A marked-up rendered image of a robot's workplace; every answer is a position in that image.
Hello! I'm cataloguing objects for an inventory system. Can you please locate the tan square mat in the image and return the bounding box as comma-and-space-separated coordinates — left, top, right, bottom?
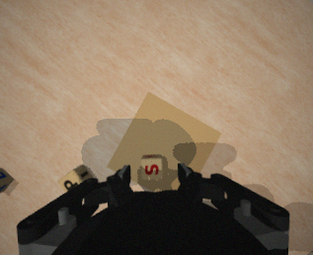
107, 92, 221, 192

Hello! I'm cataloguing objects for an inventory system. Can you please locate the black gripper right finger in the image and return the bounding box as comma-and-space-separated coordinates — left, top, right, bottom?
170, 163, 289, 255

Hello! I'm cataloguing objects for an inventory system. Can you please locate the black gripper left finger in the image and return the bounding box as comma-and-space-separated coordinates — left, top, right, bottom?
17, 165, 142, 255

